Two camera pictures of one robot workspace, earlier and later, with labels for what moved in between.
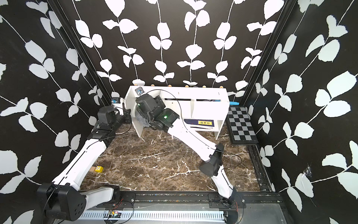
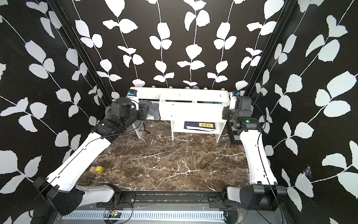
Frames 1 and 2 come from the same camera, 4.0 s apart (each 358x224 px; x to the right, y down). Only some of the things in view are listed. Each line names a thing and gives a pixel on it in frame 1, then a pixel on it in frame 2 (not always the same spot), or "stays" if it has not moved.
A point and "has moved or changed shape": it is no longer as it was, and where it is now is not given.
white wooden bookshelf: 202,108 stays
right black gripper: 161,103 → 227,109
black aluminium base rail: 193,199 stays
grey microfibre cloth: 142,121 has moved or changed shape
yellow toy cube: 99,169 stays
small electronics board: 114,214 stays
